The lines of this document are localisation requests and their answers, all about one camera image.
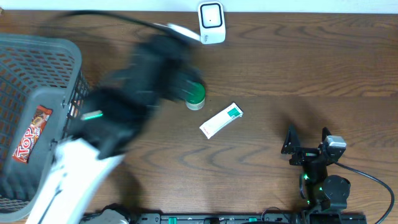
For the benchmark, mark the orange chocolate bar wrapper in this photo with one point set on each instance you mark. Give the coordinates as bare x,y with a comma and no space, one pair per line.
32,134

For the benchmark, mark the green lid jar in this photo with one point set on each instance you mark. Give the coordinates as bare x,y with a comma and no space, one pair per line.
196,98

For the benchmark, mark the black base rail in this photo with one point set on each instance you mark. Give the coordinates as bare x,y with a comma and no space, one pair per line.
269,217

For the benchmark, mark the white barcode scanner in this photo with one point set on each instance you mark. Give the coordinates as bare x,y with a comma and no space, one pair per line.
212,22

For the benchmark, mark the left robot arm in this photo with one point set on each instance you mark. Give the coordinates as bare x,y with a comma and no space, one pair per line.
111,116

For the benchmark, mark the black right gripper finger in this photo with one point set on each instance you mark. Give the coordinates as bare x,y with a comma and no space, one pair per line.
325,134
292,142

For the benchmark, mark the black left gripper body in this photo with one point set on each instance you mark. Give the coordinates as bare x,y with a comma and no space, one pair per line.
175,83

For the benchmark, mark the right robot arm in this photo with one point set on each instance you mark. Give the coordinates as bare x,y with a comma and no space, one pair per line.
324,193

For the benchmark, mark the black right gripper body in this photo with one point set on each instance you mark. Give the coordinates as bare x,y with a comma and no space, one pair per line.
313,172

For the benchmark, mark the white green toothpaste box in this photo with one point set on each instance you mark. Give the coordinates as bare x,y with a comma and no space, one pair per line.
220,120

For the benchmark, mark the grey plastic shopping basket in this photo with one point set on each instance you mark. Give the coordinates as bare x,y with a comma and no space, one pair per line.
35,71

